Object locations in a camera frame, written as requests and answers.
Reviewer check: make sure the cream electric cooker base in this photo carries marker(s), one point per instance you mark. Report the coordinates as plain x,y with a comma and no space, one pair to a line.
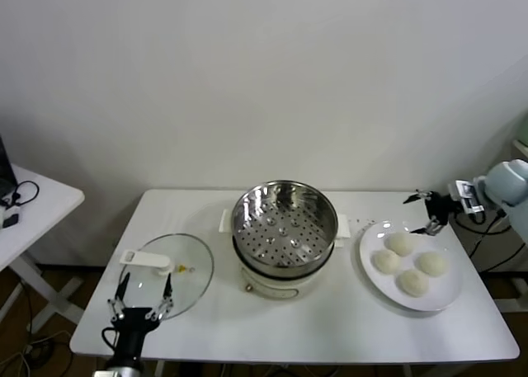
280,288

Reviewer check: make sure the white folding side table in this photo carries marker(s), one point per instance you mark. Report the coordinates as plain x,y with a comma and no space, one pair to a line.
45,212

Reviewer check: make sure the stainless steel steamer basket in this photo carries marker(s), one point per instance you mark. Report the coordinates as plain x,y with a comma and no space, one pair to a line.
323,218

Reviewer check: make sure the white shelf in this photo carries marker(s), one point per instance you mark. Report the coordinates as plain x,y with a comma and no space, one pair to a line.
521,148

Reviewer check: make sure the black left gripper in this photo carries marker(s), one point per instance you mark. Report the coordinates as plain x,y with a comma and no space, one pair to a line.
132,327

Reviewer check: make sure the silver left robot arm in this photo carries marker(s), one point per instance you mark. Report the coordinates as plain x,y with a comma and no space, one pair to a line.
123,368

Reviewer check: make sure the pale mint right robot arm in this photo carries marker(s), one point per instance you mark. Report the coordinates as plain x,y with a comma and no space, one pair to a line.
507,183

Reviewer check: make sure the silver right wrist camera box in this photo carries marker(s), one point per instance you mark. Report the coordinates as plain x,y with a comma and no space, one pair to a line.
468,195

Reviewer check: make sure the white steamed baozi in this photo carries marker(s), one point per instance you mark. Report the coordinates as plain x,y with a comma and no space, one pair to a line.
413,282
387,262
399,244
431,264

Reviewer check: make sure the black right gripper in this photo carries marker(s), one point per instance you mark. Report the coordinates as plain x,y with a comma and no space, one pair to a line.
440,205

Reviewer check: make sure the white round plate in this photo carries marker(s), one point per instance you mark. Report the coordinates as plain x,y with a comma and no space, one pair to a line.
437,295

